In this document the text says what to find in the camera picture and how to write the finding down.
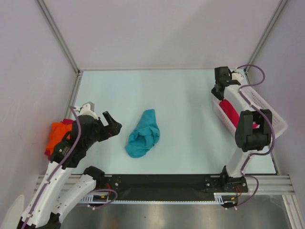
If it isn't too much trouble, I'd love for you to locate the teal t shirt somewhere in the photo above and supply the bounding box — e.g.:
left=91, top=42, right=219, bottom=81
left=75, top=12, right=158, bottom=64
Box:
left=125, top=109, right=160, bottom=158

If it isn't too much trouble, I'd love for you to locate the white plastic mesh basket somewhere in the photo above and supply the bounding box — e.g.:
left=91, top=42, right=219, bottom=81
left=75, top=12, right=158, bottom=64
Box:
left=213, top=85, right=287, bottom=151

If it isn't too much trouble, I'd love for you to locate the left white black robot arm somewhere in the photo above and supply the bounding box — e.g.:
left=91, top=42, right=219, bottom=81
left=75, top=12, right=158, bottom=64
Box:
left=17, top=111, right=122, bottom=229

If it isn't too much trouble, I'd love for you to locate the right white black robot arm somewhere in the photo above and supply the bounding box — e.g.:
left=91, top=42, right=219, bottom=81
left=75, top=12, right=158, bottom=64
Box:
left=211, top=66, right=275, bottom=191

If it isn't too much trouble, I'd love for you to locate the magenta t shirt on table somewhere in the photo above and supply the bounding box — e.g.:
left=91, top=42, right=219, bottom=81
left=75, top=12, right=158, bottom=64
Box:
left=44, top=118, right=74, bottom=161

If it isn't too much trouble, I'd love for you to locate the orange t shirt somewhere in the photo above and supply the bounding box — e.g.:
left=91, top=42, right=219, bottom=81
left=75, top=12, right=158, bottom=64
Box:
left=45, top=121, right=73, bottom=153

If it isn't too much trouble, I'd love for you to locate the red t shirt in basket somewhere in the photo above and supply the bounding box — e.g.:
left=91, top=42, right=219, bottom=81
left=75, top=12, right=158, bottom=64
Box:
left=219, top=100, right=260, bottom=129

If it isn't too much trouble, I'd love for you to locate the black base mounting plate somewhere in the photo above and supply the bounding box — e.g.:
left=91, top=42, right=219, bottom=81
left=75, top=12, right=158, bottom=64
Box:
left=97, top=174, right=248, bottom=197

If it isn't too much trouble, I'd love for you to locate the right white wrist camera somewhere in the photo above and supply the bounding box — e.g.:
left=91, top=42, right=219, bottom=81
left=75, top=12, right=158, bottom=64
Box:
left=229, top=70, right=244, bottom=85

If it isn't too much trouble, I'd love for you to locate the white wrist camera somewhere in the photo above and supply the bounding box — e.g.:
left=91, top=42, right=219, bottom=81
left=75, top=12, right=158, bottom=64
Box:
left=74, top=102, right=98, bottom=120
left=229, top=70, right=244, bottom=85

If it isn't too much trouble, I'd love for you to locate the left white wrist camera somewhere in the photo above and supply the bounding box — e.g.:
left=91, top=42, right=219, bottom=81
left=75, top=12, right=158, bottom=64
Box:
left=74, top=102, right=98, bottom=120

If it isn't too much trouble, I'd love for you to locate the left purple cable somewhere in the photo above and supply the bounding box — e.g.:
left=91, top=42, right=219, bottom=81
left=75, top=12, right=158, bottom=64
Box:
left=21, top=105, right=118, bottom=229

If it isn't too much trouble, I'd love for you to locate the white slotted cable duct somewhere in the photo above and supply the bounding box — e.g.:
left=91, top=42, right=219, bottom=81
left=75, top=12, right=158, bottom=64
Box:
left=79, top=193, right=237, bottom=206

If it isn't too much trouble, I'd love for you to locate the aluminium frame rail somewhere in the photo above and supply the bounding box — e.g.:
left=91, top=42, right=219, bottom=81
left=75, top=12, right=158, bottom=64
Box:
left=33, top=174, right=293, bottom=194

